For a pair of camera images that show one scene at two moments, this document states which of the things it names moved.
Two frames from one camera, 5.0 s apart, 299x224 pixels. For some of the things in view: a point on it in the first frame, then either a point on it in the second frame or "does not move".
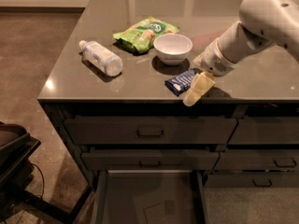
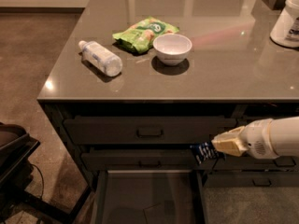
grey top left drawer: (149, 130) does not move
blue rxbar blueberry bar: (180, 83) to (204, 151)
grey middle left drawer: (151, 160) does not move
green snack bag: (140, 36) does not move
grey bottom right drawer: (252, 179) does not move
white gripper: (214, 61) to (257, 140)
